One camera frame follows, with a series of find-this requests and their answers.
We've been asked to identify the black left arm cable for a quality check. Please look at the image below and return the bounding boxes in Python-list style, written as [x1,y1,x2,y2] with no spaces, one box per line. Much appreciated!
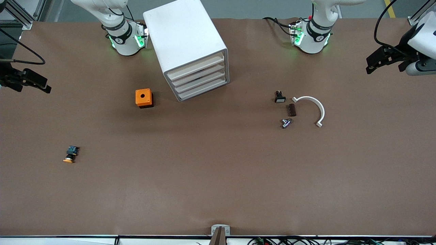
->
[374,0,414,58]

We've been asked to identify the aluminium frame post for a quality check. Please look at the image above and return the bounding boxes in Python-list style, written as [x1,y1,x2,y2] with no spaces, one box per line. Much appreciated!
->
[408,0,436,26]
[0,0,43,30]

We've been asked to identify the yellow cap push button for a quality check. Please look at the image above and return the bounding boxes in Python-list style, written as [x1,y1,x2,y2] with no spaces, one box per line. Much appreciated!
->
[63,146,80,164]

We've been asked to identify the black base cable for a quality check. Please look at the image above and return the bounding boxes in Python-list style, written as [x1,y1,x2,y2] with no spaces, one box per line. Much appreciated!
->
[262,16,295,36]

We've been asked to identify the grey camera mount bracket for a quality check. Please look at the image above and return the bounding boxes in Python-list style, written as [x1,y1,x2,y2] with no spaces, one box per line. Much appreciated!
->
[209,225,231,245]

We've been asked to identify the orange box with hole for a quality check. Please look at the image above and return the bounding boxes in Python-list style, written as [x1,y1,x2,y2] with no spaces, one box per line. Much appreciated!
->
[135,88,154,109]

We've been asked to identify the white curved plastic bracket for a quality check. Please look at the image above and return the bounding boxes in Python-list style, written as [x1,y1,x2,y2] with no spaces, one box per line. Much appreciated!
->
[292,96,325,128]

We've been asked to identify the white table edge rail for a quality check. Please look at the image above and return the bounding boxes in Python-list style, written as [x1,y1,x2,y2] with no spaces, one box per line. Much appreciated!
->
[0,235,436,245]

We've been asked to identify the tangled cable bundle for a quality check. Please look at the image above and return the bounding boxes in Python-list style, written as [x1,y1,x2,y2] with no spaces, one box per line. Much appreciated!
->
[247,236,436,245]

